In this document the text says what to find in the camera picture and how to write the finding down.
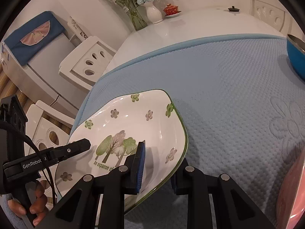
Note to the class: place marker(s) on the pink cartoon print bowl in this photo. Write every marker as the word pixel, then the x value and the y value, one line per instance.
pixel 294 190

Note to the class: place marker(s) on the white saucer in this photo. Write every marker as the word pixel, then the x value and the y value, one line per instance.
pixel 177 13

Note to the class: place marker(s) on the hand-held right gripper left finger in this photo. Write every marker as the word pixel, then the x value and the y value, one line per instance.
pixel 140 164

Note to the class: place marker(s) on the white chair with oval cutouts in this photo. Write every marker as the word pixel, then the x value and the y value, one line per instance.
pixel 44 124
pixel 258 2
pixel 71 66

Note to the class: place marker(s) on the white plate with tree print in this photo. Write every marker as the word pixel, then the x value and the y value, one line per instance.
pixel 143 128

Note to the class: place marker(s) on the red lidded teacup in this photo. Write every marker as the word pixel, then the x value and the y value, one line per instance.
pixel 169 10

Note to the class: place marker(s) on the grey fridge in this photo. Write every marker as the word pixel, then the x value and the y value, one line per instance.
pixel 47 71

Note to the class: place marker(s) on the small black knobbed lid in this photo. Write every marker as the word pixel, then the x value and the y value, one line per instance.
pixel 233 9

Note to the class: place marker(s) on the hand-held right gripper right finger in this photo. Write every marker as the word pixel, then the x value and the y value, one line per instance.
pixel 188 179

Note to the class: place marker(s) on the blue cloth fridge cover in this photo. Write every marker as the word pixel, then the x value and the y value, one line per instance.
pixel 47 21

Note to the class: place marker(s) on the blue steel bowl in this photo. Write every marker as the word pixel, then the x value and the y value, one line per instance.
pixel 295 59

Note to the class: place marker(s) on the green glass vase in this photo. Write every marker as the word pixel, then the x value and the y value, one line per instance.
pixel 137 20

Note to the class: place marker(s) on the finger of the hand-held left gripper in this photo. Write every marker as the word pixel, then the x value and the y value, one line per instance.
pixel 71 149

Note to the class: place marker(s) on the white corner shelf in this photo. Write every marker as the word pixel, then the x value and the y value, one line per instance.
pixel 77 28

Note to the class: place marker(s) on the white ceramic vase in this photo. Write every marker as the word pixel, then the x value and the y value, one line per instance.
pixel 154 14

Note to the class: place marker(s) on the person's left hand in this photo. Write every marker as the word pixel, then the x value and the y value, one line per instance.
pixel 39 200

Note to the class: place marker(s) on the light blue textured table mat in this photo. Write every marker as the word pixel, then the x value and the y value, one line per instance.
pixel 226 88

